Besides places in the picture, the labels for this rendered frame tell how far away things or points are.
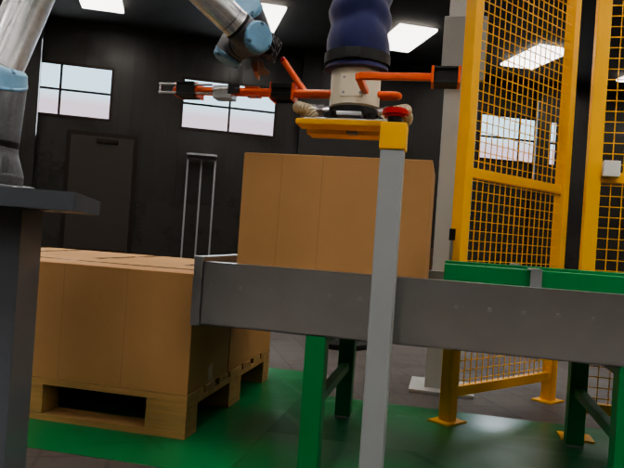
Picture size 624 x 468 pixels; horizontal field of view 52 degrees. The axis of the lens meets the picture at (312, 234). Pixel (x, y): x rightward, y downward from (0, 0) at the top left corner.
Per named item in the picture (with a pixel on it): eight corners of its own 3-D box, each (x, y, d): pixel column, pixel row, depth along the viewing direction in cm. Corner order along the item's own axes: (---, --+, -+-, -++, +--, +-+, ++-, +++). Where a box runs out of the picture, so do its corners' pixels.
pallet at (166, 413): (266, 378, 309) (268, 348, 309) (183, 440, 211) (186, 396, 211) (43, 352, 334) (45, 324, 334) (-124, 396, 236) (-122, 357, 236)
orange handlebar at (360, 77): (434, 104, 219) (434, 94, 219) (434, 82, 189) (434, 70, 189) (176, 97, 236) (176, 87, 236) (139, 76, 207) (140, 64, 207)
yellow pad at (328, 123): (401, 132, 213) (402, 117, 213) (400, 127, 204) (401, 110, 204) (301, 128, 220) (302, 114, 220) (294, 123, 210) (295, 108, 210)
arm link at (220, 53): (221, 50, 191) (240, 15, 193) (206, 56, 201) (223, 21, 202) (246, 68, 196) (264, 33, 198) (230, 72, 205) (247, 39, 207)
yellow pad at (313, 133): (404, 141, 232) (405, 127, 232) (403, 136, 222) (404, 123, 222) (311, 137, 238) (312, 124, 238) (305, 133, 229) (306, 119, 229)
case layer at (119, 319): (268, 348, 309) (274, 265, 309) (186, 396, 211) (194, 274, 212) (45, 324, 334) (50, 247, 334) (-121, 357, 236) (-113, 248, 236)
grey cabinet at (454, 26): (483, 83, 304) (487, 19, 305) (484, 80, 299) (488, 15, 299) (440, 82, 309) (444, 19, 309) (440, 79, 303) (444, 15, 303)
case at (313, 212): (427, 284, 235) (435, 174, 235) (423, 292, 196) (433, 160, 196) (268, 271, 247) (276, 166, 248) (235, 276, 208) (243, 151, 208)
